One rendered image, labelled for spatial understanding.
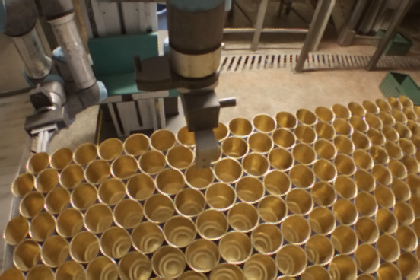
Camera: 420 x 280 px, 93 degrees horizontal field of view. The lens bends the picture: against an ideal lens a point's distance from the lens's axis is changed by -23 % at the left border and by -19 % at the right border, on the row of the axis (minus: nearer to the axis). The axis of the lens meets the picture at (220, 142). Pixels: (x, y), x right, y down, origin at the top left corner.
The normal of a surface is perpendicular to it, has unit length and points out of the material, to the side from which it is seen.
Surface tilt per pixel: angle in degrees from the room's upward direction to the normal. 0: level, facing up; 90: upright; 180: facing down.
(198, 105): 2
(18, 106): 0
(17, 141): 0
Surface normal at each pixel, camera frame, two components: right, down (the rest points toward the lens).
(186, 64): -0.26, 0.76
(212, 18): 0.58, 0.68
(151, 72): 0.07, -0.59
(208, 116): 0.25, 0.79
